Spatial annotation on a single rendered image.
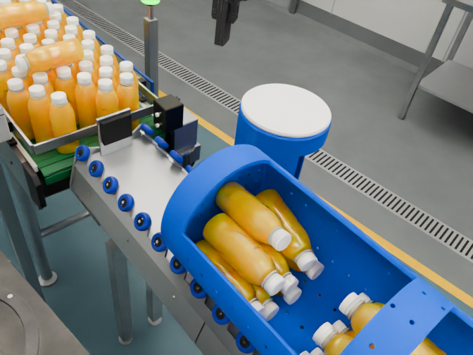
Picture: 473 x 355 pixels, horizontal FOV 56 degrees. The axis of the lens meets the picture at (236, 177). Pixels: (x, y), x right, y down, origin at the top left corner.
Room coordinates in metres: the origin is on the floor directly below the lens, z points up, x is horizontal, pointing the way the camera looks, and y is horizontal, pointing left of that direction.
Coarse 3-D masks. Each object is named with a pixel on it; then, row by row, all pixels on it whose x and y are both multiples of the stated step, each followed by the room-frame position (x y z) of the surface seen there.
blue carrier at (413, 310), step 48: (240, 144) 0.69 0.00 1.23; (192, 192) 0.57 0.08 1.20; (288, 192) 0.70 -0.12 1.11; (192, 240) 0.61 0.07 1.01; (336, 240) 0.61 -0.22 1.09; (336, 288) 0.55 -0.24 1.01; (384, 288) 0.52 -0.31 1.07; (432, 288) 0.43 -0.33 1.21; (288, 336) 0.45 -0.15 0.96; (384, 336) 0.33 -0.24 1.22; (432, 336) 0.44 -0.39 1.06
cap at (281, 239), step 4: (276, 232) 0.54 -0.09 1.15; (280, 232) 0.54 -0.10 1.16; (284, 232) 0.54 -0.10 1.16; (288, 232) 0.55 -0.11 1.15; (272, 236) 0.54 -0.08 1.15; (276, 236) 0.54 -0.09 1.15; (280, 236) 0.53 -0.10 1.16; (284, 236) 0.54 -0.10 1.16; (288, 236) 0.54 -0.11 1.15; (272, 240) 0.53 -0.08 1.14; (276, 240) 0.53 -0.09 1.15; (280, 240) 0.53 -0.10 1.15; (284, 240) 0.54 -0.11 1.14; (288, 240) 0.54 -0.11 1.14; (272, 244) 0.53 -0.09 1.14; (276, 244) 0.52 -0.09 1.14; (280, 244) 0.53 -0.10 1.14; (284, 244) 0.54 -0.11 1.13; (288, 244) 0.54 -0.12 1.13; (276, 248) 0.52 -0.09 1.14; (280, 248) 0.53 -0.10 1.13; (284, 248) 0.53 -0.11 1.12
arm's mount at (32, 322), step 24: (0, 264) 0.45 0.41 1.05; (0, 288) 0.40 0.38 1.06; (24, 288) 0.41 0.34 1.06; (0, 312) 0.36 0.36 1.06; (24, 312) 0.36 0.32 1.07; (48, 312) 0.37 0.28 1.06; (0, 336) 0.31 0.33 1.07; (24, 336) 0.32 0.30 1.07; (48, 336) 0.33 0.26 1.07; (72, 336) 0.33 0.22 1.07
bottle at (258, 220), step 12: (228, 192) 0.64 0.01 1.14; (240, 192) 0.64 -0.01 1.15; (216, 204) 0.64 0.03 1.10; (228, 204) 0.62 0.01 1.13; (240, 204) 0.61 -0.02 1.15; (252, 204) 0.60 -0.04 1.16; (264, 204) 0.61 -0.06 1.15; (240, 216) 0.59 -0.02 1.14; (252, 216) 0.57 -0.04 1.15; (264, 216) 0.57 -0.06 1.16; (276, 216) 0.58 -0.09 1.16; (252, 228) 0.56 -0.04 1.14; (264, 228) 0.55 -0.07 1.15; (276, 228) 0.55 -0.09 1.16; (264, 240) 0.54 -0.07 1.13
